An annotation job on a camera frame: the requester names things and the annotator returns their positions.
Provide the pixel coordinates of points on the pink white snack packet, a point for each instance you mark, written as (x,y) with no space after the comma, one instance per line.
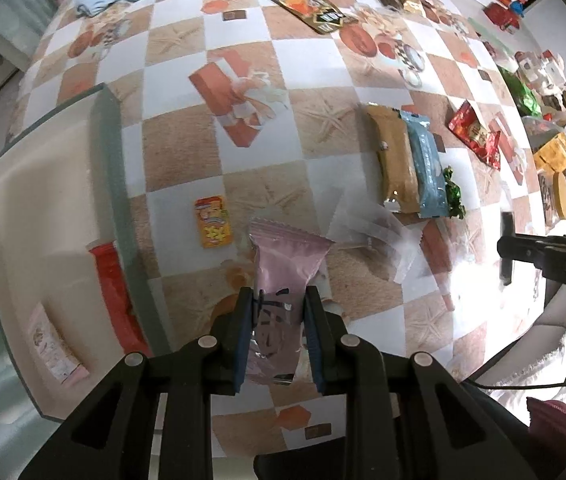
(55,345)

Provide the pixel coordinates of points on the black orange snack packet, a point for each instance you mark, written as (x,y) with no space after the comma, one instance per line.
(308,7)

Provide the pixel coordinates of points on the jar with wooden lid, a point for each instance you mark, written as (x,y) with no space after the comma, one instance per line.
(560,195)

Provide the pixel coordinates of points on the clear plastic bag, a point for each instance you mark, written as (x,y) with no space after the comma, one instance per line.
(378,230)

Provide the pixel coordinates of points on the white upholstered chair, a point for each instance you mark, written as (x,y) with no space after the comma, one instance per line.
(528,340)

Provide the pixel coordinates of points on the long red snack packet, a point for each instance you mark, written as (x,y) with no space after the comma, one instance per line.
(113,300)

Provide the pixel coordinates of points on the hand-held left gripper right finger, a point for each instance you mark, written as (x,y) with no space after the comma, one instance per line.
(314,340)

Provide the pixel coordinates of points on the light blue snack packet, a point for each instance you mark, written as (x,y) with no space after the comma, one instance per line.
(428,170)

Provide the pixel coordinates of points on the red snack bag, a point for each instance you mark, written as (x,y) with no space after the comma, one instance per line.
(475,135)

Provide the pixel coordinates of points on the checkered printed tablecloth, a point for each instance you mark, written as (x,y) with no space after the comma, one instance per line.
(313,85)

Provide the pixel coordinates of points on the pink cloth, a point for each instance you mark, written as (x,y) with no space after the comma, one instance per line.
(555,420)

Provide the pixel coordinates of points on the green candy wrapper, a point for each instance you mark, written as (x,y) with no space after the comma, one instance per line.
(453,195)

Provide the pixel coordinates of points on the white storage box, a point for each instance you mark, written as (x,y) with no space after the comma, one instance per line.
(38,210)

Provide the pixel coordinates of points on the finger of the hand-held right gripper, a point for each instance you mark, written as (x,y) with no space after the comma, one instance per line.
(525,252)

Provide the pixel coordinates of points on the green snack bag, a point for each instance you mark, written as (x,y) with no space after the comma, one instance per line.
(525,95)

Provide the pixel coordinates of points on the small yellow snack packet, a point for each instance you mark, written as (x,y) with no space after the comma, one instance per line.
(212,222)

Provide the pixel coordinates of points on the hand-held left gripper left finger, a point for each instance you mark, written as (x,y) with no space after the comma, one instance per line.
(244,340)

